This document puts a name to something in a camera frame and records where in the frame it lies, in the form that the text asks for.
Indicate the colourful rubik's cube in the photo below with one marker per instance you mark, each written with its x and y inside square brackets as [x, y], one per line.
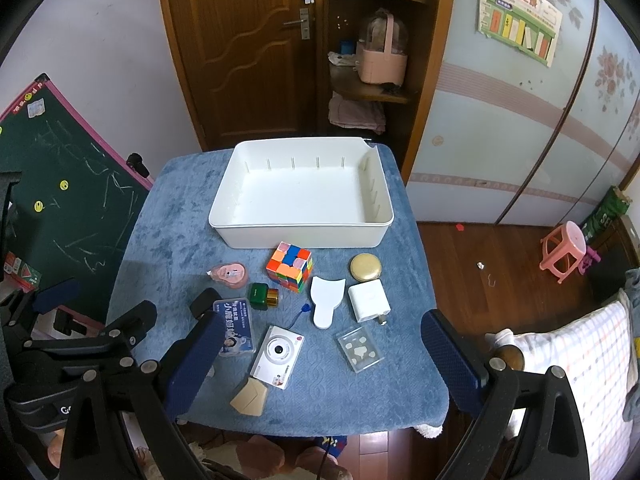
[290, 266]

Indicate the pink storage basket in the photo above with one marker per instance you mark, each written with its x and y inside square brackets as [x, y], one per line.
[381, 55]

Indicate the blue plush table cloth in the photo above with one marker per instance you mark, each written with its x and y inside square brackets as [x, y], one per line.
[167, 259]

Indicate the pink correction tape dispenser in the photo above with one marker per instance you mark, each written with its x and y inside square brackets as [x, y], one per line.
[233, 275]

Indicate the green chalkboard pink frame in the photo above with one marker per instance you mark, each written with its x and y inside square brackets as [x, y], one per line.
[77, 200]

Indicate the brown wooden door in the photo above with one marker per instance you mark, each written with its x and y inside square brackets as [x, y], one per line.
[246, 68]

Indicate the wooden corner shelf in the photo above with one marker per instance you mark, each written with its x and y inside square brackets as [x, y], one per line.
[405, 108]

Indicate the beige geometric box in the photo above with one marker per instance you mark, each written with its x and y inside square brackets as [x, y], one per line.
[251, 399]

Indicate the folded pink cloth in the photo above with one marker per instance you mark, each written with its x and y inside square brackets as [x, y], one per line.
[351, 114]

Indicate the white patterned bedding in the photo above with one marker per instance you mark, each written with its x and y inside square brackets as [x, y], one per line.
[597, 354]

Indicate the wall poster chart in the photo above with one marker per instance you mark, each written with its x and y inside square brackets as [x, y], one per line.
[530, 26]

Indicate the white compact camera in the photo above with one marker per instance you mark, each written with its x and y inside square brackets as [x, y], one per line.
[277, 357]

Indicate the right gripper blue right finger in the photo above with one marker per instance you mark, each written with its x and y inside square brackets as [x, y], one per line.
[459, 363]

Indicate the green perfume bottle gold cap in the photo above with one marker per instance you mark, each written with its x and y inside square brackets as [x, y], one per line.
[262, 297]

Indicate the green bag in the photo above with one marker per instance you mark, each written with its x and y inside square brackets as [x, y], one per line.
[613, 205]

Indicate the clear acrylic specimen block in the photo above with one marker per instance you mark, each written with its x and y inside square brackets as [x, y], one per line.
[359, 349]

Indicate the white plastic storage bin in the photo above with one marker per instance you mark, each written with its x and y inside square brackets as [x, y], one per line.
[312, 192]

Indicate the blue dental floss box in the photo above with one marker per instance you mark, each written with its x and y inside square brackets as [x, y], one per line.
[238, 332]

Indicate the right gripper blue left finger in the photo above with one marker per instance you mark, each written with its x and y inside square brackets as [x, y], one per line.
[188, 361]

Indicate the white power adapter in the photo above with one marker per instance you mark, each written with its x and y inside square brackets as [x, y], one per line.
[369, 302]

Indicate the gold round compact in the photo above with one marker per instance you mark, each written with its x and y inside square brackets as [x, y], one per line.
[365, 267]

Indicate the pink plastic stool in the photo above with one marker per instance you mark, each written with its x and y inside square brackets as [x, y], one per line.
[563, 250]

